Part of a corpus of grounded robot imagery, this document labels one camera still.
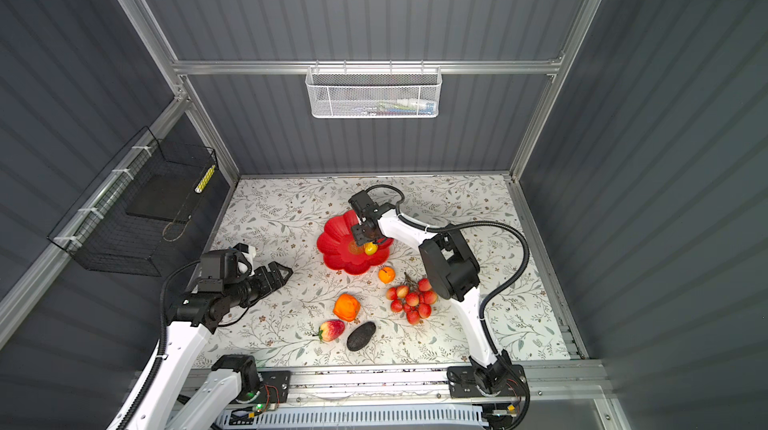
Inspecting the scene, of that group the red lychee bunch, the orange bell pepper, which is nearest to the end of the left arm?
the orange bell pepper

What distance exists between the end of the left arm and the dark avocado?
0.24 m

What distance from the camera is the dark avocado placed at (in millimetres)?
784

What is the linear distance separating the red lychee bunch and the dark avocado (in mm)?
87

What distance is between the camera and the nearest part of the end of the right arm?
0.74 m

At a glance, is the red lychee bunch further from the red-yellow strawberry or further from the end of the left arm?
the end of the left arm

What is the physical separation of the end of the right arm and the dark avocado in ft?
0.77

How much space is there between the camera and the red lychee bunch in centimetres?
82

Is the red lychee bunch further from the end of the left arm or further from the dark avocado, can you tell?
the end of the left arm
